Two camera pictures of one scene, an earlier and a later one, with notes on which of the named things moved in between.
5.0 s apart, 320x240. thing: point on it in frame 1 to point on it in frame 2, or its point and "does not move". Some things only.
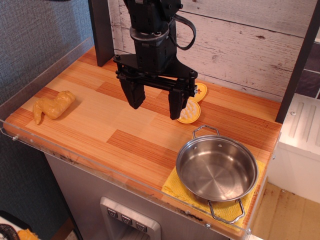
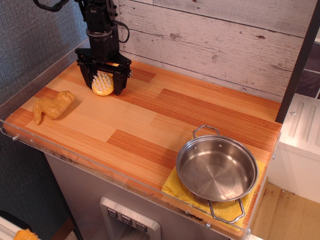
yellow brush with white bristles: [191, 111] to [103, 83]
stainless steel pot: [218, 169] does not move
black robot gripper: [155, 63] to [104, 53]
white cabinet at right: [295, 164] does not move
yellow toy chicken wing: [53, 108] does not move
